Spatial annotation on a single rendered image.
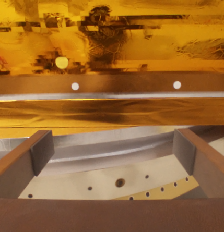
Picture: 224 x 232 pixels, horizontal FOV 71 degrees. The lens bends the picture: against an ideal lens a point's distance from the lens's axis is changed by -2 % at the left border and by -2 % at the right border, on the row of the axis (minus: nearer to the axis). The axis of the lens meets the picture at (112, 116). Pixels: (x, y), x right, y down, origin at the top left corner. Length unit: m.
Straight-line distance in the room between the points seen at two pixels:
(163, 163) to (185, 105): 0.10
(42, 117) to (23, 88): 0.05
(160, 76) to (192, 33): 0.07
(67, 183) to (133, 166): 0.09
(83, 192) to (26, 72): 0.19
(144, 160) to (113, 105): 0.10
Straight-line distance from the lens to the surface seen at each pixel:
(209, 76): 0.29
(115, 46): 0.23
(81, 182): 0.23
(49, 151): 0.17
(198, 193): 0.41
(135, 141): 0.29
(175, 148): 0.17
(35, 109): 0.28
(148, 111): 0.26
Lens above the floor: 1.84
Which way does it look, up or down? 15 degrees down
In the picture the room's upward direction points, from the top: 1 degrees counter-clockwise
